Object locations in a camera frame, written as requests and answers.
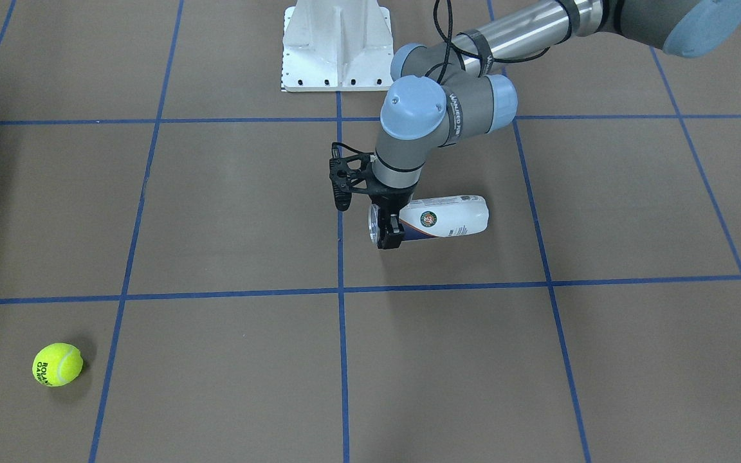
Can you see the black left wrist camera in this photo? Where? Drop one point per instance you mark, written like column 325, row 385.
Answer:
column 346, row 173

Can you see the clear tennis ball can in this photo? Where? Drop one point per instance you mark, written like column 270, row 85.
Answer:
column 444, row 217

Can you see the Roland Garros tennis ball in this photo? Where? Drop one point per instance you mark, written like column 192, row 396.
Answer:
column 57, row 364

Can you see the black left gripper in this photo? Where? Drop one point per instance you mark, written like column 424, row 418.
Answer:
column 392, row 202

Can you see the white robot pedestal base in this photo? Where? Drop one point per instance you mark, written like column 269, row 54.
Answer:
column 336, row 46

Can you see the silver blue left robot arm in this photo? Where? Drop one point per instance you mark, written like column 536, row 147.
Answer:
column 443, row 94

